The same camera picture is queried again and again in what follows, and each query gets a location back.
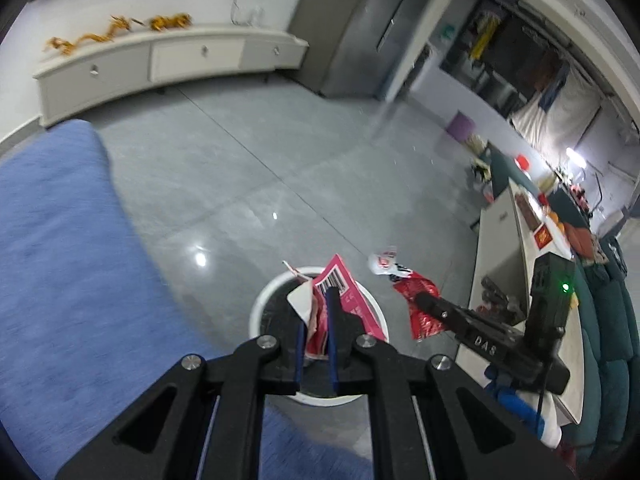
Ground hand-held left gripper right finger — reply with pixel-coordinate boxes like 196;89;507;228
324;290;577;480

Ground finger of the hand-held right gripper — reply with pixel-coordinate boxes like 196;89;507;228
414;291;469;334

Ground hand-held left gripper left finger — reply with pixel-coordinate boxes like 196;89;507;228
52;320;308;480

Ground red foil packet colourful logo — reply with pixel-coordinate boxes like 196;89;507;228
368;246;449;343

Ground white round bin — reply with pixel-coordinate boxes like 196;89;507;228
248;265;390;408

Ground pink red barcode packet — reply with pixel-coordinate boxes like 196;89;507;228
282;253;385;362

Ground person's right hand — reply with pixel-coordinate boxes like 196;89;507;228
483;363;546;431

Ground white coffee table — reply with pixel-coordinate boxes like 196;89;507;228
452;177;586;426

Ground dark green sofa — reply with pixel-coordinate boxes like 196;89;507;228
487;142;640;466

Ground orange cushion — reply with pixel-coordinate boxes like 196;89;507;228
564;227;596;261

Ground purple bin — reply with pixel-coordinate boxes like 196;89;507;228
446;111;476;142

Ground white hanging sheet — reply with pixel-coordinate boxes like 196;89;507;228
509;67;601;161

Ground yellow hanging garment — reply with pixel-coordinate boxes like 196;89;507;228
469;9;501;61

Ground grey refrigerator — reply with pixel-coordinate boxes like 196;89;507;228
288;0;469;101

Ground grey white television stand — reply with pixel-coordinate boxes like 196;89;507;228
32;24;310;129

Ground short golden ornament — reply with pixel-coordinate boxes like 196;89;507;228
148;12;194;31

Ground long golden dragon ornament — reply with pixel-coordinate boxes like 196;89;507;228
42;13;146;56

